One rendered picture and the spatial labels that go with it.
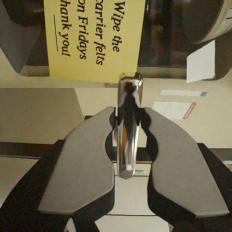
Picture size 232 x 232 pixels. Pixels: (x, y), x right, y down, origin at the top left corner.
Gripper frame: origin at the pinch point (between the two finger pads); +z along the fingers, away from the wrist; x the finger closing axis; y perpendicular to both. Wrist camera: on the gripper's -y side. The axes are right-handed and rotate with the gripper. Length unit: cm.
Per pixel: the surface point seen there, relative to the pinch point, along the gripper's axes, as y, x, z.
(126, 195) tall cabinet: 252, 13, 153
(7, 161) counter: 22.8, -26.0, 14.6
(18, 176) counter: 29.3, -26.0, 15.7
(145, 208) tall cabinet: 260, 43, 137
